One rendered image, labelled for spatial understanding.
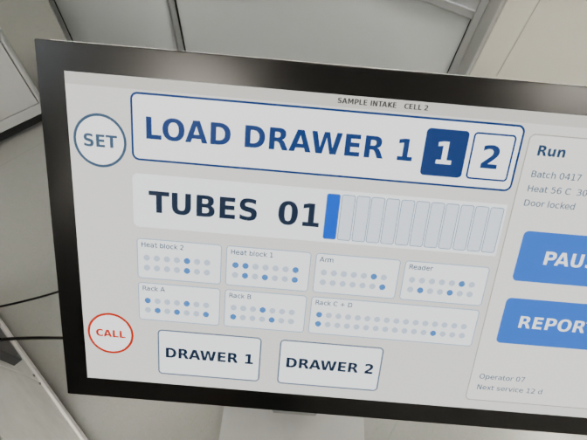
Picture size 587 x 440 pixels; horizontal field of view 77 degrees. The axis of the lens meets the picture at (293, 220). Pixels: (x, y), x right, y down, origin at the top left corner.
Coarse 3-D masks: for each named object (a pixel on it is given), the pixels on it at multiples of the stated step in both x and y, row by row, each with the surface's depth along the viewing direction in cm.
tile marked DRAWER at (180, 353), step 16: (160, 336) 33; (176, 336) 33; (192, 336) 33; (208, 336) 33; (224, 336) 33; (240, 336) 33; (160, 352) 34; (176, 352) 34; (192, 352) 33; (208, 352) 33; (224, 352) 33; (240, 352) 33; (256, 352) 33; (160, 368) 34; (176, 368) 34; (192, 368) 34; (208, 368) 34; (224, 368) 34; (240, 368) 34; (256, 368) 34
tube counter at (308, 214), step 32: (288, 192) 29; (320, 192) 29; (352, 192) 29; (288, 224) 30; (320, 224) 30; (352, 224) 30; (384, 224) 30; (416, 224) 30; (448, 224) 30; (480, 224) 30
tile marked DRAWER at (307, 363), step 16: (288, 352) 33; (304, 352) 33; (320, 352) 33; (336, 352) 33; (352, 352) 33; (368, 352) 33; (288, 368) 34; (304, 368) 34; (320, 368) 34; (336, 368) 34; (352, 368) 34; (368, 368) 34; (288, 384) 34; (304, 384) 34; (320, 384) 34; (336, 384) 34; (352, 384) 34; (368, 384) 34
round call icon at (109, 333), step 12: (96, 312) 33; (108, 312) 33; (96, 324) 33; (108, 324) 33; (120, 324) 33; (132, 324) 33; (96, 336) 33; (108, 336) 33; (120, 336) 33; (132, 336) 33; (96, 348) 34; (108, 348) 34; (120, 348) 34; (132, 348) 33
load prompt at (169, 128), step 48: (144, 96) 28; (192, 96) 28; (144, 144) 29; (192, 144) 29; (240, 144) 29; (288, 144) 28; (336, 144) 28; (384, 144) 28; (432, 144) 28; (480, 144) 28
